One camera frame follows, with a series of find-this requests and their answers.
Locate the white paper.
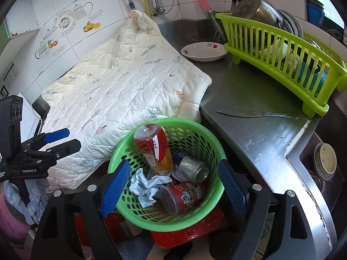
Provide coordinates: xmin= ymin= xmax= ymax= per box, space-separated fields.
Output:
xmin=129 ymin=168 xmax=172 ymax=208

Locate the blue silver drink can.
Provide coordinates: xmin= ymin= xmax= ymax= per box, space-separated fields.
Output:
xmin=172 ymin=151 xmax=209 ymax=184

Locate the red snack canister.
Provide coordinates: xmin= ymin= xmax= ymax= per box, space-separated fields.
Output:
xmin=160 ymin=182 xmax=204 ymax=216

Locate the amber tea bottle red label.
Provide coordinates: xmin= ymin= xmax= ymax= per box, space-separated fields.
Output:
xmin=134 ymin=123 xmax=174 ymax=176

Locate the white plastic lid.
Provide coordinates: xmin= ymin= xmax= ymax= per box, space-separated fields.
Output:
xmin=170 ymin=167 xmax=190 ymax=182

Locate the green plastic trash basket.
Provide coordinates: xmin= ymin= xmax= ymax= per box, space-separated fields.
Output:
xmin=108 ymin=117 xmax=227 ymax=233

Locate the left grey gloved hand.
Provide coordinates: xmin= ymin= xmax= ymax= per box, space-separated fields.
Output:
xmin=3 ymin=179 xmax=49 ymax=225

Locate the white microwave oven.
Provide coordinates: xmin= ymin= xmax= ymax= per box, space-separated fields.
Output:
xmin=18 ymin=93 xmax=42 ymax=143

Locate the red plastic stool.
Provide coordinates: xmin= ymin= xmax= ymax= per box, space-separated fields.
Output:
xmin=74 ymin=205 xmax=226 ymax=250

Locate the white cup in sink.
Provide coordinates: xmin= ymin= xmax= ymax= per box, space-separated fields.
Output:
xmin=313 ymin=143 xmax=337 ymax=181

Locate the white quilted cloth mat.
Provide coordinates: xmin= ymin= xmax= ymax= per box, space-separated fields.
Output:
xmin=41 ymin=10 xmax=212 ymax=192

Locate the lime green dish rack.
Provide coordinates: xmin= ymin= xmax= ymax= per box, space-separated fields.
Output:
xmin=216 ymin=13 xmax=346 ymax=119

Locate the white bowl red flower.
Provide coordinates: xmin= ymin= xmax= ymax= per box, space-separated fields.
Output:
xmin=181 ymin=42 xmax=228 ymax=62

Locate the stainless steel pot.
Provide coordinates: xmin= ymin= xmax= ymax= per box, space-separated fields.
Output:
xmin=232 ymin=0 xmax=284 ymax=29

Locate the pink bottle brush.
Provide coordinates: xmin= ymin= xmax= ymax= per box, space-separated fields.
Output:
xmin=197 ymin=0 xmax=213 ymax=12

